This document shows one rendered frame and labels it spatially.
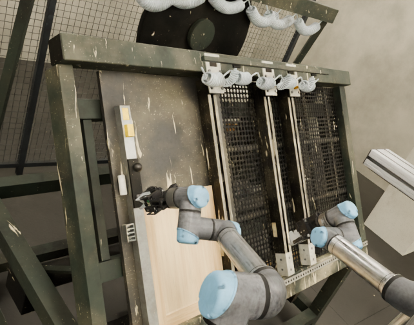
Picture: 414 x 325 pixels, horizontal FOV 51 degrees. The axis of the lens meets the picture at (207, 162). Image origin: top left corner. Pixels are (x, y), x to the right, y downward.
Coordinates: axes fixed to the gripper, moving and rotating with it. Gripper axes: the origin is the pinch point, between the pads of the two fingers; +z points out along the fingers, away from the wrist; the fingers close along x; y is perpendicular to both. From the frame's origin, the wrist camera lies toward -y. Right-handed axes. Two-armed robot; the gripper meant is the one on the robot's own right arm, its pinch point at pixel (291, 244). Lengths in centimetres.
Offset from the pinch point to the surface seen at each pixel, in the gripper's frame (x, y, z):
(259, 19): -43, 131, -12
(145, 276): 59, 7, 28
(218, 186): 13.5, 38.2, 16.2
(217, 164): 14, 48, 11
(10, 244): 90, 47, 83
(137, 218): 61, 29, 19
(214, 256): 17.1, 9.5, 32.4
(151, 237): 53, 22, 25
